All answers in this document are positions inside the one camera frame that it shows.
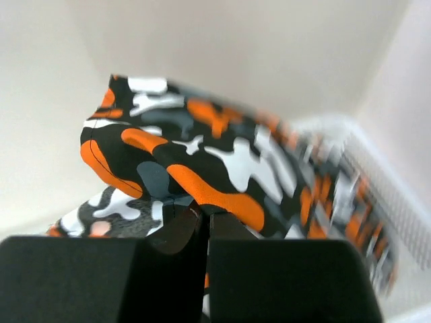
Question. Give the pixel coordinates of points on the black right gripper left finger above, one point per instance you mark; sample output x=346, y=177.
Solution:
x=159, y=278

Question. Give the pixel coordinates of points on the orange camouflage shorts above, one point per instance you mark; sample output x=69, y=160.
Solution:
x=160, y=147

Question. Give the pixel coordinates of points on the white plastic basket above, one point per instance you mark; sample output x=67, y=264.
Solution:
x=408, y=300

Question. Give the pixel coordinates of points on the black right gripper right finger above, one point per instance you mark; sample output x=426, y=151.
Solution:
x=284, y=280

